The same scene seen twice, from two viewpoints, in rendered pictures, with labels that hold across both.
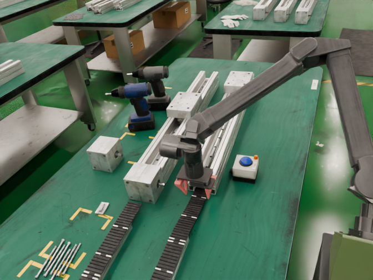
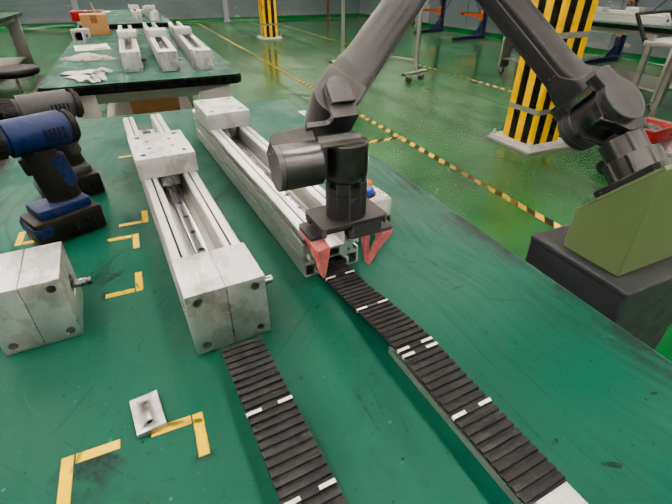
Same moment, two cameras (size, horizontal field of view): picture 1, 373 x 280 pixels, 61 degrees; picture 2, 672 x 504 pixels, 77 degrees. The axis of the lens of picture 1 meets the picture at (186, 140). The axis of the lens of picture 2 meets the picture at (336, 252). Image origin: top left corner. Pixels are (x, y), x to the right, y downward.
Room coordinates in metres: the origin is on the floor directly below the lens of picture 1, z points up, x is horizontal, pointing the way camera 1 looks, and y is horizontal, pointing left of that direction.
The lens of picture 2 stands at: (0.43, 0.40, 1.19)
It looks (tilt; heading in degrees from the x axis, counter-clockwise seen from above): 33 degrees down; 310
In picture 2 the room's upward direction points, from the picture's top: straight up
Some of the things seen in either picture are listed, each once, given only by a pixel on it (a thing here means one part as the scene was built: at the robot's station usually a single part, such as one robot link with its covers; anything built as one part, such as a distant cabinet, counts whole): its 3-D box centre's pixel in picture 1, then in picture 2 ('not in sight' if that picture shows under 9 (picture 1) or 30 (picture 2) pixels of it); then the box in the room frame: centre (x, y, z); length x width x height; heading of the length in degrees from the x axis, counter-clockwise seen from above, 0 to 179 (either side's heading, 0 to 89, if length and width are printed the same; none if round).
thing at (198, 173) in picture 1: (194, 168); (345, 200); (0.75, -0.01, 0.93); 0.10 x 0.07 x 0.07; 66
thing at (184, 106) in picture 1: (185, 107); (163, 159); (1.24, -0.01, 0.87); 0.16 x 0.11 x 0.07; 157
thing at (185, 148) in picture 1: (190, 152); (342, 159); (0.76, -0.01, 0.99); 0.07 x 0.06 x 0.07; 63
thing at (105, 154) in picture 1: (108, 154); (45, 293); (1.02, 0.31, 0.83); 0.11 x 0.10 x 0.10; 67
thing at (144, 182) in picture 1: (147, 183); (230, 293); (0.82, 0.15, 0.83); 0.12 x 0.09 x 0.10; 67
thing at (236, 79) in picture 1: (238, 84); (222, 117); (1.40, -0.28, 0.87); 0.16 x 0.11 x 0.07; 157
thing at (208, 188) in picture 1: (203, 186); (360, 239); (0.74, -0.04, 0.86); 0.07 x 0.07 x 0.09; 66
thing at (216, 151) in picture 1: (227, 120); (253, 165); (1.16, -0.19, 0.82); 0.80 x 0.10 x 0.09; 157
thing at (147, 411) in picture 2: (102, 208); (148, 413); (0.77, 0.31, 0.78); 0.05 x 0.03 x 0.01; 161
